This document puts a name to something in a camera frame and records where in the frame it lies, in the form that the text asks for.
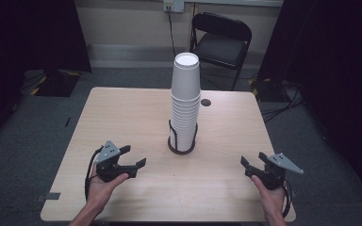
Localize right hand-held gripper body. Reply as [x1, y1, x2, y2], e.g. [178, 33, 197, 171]
[244, 152, 305, 191]

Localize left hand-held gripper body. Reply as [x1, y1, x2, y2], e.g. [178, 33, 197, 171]
[95, 139, 138, 184]

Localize black wire cup holder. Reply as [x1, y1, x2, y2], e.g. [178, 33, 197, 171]
[167, 119, 200, 156]

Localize stack of white cups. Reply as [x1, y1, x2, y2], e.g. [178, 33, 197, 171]
[169, 91, 202, 153]

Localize person's right hand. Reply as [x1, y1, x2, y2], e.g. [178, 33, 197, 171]
[251, 174, 288, 218]

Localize person's left hand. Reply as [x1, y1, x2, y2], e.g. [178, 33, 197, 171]
[87, 162, 130, 207]

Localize black stand base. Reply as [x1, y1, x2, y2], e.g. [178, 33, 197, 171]
[248, 77, 292, 104]
[30, 69, 83, 98]

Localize grey tape strip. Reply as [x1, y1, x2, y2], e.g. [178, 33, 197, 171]
[35, 191, 61, 203]

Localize black folding chair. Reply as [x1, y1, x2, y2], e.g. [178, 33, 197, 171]
[189, 11, 253, 92]

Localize dark curtain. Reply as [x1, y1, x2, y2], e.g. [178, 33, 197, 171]
[0, 0, 92, 149]
[256, 0, 362, 206]

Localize right hand-held gripper black cable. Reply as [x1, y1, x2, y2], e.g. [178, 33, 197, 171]
[281, 178, 294, 219]

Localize hand-held gripper black cable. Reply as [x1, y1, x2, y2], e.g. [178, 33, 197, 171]
[84, 145, 105, 201]
[281, 178, 294, 219]

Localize left hand-held gripper black cable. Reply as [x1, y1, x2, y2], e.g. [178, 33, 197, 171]
[84, 145, 105, 201]

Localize black floor cables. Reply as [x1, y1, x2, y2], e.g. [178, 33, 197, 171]
[259, 80, 306, 124]

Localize black wall outlet cable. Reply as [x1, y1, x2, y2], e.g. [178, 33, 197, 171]
[167, 8, 177, 58]

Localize white wall outlet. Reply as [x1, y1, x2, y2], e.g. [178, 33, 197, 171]
[162, 0, 186, 14]

